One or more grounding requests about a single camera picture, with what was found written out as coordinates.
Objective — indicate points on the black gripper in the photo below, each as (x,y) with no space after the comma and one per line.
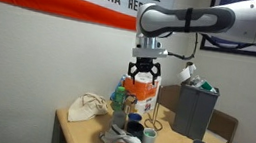
(145,63)

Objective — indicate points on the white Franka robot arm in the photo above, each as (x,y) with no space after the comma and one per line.
(243,20)

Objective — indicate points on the white mug blue interior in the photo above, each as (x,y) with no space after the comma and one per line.
(135,117)

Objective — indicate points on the black mug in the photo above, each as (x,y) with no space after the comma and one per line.
(135,129)

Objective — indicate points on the paper towel pack orange wrap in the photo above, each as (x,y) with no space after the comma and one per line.
(142,92)

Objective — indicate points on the blue plastic item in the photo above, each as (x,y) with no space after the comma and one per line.
(116,86)

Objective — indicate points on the small brown box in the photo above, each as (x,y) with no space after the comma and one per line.
(129,105)

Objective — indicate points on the green plastic bottle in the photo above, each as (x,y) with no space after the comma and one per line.
(118,98)

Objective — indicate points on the cardboard paper towel tube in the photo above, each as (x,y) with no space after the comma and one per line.
(186,72)

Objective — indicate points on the grey plastic bin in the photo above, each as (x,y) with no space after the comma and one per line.
(194,112)

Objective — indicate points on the cream tote bag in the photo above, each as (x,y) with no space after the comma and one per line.
(87,108)

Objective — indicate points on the white crumpled cloth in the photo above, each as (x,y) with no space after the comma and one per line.
(118,137)

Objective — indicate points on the framed blue poster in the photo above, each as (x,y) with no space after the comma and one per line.
(235,47)

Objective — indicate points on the brown chair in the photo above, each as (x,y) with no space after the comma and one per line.
(223,126)

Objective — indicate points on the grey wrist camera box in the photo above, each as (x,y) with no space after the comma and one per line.
(149,53)

